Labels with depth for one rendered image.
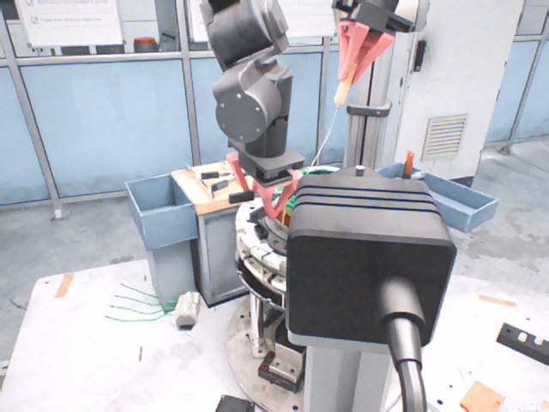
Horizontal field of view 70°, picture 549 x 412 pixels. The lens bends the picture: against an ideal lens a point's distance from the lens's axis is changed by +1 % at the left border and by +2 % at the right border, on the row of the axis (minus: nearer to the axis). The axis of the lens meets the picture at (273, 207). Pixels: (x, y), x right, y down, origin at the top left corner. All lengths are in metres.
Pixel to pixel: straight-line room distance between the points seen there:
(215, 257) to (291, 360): 0.29
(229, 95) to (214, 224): 0.48
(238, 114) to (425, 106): 2.61
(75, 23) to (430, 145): 2.44
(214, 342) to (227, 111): 0.59
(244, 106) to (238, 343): 0.57
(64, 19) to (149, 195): 1.93
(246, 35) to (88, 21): 2.32
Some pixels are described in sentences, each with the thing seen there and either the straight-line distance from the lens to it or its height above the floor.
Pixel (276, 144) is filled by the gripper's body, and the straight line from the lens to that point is 0.51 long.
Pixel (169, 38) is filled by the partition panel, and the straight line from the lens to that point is 2.81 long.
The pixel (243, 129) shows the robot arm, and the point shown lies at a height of 1.32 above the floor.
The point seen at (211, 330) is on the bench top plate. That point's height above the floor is 0.78.
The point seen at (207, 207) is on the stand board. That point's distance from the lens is 0.82.
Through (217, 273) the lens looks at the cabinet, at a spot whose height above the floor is 0.87.
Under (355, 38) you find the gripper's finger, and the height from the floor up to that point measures 1.39.
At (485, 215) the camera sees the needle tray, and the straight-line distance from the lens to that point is 0.91.
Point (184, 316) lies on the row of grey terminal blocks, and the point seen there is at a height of 0.81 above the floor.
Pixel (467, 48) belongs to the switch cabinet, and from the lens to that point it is 3.07.
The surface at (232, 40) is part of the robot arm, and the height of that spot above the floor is 1.40.
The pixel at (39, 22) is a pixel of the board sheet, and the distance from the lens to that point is 2.80.
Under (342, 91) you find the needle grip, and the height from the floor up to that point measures 1.32.
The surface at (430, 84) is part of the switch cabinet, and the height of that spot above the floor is 0.87.
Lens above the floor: 1.45
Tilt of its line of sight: 30 degrees down
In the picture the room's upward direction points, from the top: straight up
